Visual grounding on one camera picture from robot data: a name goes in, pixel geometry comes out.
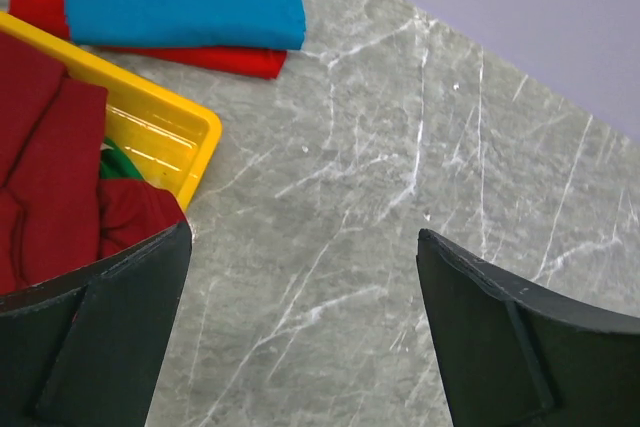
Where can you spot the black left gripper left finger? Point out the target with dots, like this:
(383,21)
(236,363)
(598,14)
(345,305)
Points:
(86,348)

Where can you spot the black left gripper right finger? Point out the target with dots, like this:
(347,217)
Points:
(513,353)

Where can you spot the crumpled dark red t-shirt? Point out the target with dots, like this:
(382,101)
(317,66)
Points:
(57,213)

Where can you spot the green t-shirt in bin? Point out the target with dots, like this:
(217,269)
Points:
(115,164)

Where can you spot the yellow plastic bin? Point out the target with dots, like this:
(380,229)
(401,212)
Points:
(168,137)

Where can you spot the folded bright red t-shirt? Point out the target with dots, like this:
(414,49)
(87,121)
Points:
(49,16)

